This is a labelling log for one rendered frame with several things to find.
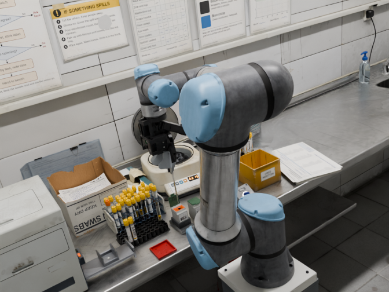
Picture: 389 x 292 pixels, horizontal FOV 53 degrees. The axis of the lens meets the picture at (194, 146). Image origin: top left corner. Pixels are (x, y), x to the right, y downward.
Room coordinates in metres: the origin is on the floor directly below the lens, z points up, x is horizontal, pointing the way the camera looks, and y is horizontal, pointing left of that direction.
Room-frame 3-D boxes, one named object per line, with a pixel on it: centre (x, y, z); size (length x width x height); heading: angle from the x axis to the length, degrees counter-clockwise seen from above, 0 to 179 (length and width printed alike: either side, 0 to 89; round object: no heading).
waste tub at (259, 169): (1.40, -0.24, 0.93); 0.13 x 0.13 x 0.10; 25
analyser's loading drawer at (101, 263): (0.99, 0.34, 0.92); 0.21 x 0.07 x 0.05; 119
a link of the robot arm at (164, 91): (1.06, 0.05, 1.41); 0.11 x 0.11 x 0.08; 21
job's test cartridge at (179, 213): (1.16, 0.09, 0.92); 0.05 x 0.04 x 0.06; 29
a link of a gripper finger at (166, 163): (1.13, 0.10, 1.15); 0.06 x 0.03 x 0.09; 119
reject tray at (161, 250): (1.05, 0.16, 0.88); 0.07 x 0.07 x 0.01; 29
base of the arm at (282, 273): (0.86, -0.15, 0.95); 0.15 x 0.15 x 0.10
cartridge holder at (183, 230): (1.16, 0.09, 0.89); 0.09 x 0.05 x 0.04; 29
